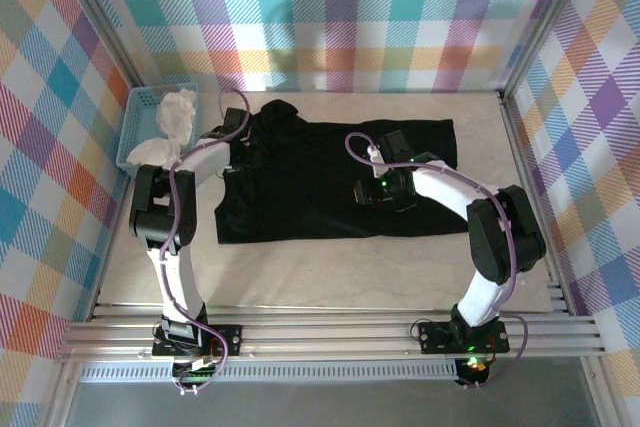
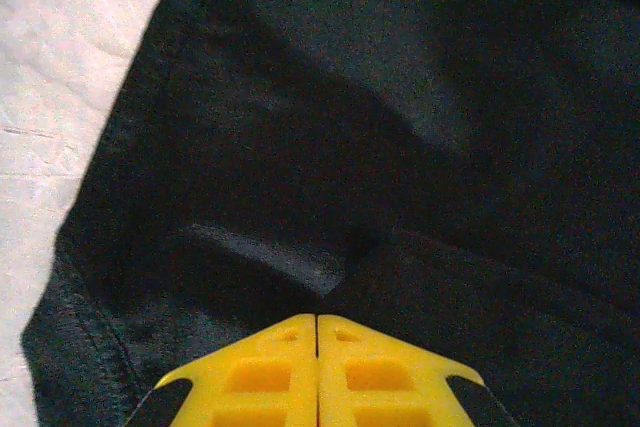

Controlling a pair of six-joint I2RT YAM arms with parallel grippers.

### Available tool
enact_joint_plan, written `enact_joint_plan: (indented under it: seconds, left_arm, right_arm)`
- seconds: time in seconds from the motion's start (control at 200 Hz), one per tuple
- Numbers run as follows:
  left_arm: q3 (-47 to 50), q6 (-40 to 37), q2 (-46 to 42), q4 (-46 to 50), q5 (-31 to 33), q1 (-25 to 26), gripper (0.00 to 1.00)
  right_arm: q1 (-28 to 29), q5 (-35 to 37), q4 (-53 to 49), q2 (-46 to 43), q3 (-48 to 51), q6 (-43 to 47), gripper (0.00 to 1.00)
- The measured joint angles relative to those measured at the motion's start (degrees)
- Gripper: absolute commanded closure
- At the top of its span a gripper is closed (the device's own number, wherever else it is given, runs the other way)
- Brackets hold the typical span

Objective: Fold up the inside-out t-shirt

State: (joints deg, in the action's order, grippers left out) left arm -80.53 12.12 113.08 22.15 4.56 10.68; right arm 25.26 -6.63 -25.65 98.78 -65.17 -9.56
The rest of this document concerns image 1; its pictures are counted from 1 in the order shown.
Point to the black t-shirt with floral print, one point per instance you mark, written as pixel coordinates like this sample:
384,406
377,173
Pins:
300,197

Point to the blue plastic basket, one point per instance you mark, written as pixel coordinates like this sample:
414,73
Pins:
131,132

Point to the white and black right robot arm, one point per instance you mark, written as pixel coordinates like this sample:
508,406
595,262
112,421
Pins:
445,187

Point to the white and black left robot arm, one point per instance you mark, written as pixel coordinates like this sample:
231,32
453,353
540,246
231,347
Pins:
177,287

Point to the crumpled white cloth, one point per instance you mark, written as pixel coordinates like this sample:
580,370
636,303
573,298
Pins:
172,112

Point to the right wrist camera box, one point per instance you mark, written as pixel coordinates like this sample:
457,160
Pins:
377,154

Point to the aluminium table side rail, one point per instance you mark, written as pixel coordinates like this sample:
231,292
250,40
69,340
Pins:
121,192
530,187

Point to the aluminium mounting rail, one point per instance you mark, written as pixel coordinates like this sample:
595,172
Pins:
325,339

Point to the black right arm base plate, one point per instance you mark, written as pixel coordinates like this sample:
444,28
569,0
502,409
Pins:
434,337

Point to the aluminium frame post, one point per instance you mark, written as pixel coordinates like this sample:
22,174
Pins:
545,22
107,32

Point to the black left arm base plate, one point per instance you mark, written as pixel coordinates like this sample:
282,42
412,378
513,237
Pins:
225,334

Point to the aluminium frame leg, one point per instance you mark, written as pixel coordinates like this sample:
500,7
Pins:
62,397
597,392

